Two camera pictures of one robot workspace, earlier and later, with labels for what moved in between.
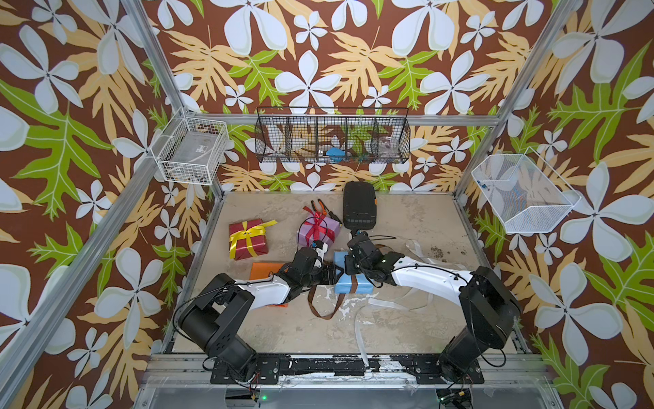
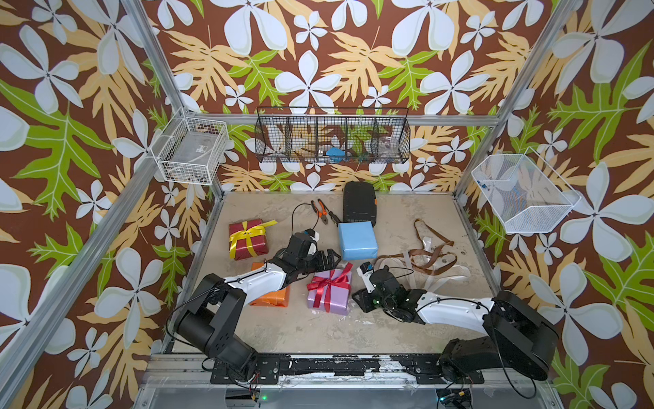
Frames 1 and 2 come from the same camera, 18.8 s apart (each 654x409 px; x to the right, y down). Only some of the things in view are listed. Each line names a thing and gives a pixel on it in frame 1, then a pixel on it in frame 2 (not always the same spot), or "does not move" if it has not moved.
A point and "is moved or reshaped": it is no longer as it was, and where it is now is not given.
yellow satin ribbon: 259,230 does not move
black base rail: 272,370 does not move
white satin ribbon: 421,254 is moved or reshaped
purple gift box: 318,228 to 330,291
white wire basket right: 524,192 does not move
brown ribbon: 354,283 to 428,262
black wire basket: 337,135 does not move
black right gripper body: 353,267 to 372,300
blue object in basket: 335,154 does not move
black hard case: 359,206 does not move
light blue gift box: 351,284 to 358,240
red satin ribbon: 315,227 to 319,283
